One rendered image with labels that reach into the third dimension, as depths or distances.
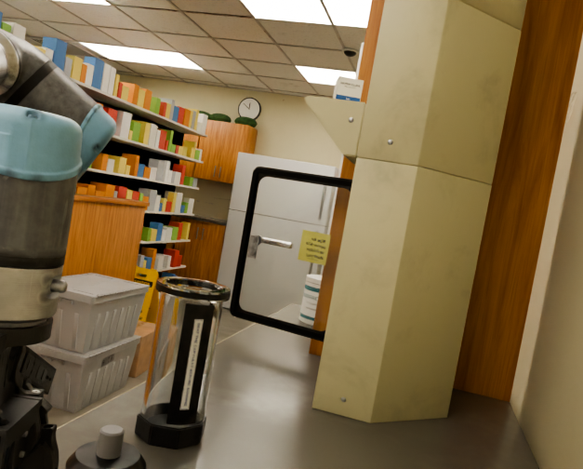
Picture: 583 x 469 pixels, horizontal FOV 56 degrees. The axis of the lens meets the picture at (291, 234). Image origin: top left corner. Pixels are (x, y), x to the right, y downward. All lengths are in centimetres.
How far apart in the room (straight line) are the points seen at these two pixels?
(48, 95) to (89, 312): 231
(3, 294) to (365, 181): 71
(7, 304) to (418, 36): 82
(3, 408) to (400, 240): 71
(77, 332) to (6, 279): 276
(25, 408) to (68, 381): 280
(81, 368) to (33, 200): 279
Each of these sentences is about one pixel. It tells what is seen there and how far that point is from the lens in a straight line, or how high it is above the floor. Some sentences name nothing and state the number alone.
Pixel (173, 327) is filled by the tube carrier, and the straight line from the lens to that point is 79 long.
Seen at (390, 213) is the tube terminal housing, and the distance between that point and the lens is 99.
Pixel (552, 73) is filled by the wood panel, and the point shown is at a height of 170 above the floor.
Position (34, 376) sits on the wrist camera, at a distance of 52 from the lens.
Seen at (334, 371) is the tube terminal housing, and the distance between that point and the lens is 104.
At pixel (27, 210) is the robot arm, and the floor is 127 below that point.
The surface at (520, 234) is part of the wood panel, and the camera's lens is 138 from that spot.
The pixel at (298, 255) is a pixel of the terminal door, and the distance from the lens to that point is 136.
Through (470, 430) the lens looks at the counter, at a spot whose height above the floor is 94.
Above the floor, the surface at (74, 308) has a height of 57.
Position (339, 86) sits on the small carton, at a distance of 112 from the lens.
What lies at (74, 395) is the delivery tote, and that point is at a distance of 327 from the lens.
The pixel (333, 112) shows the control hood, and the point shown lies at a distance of 103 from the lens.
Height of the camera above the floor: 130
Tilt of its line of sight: 3 degrees down
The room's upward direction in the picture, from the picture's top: 10 degrees clockwise
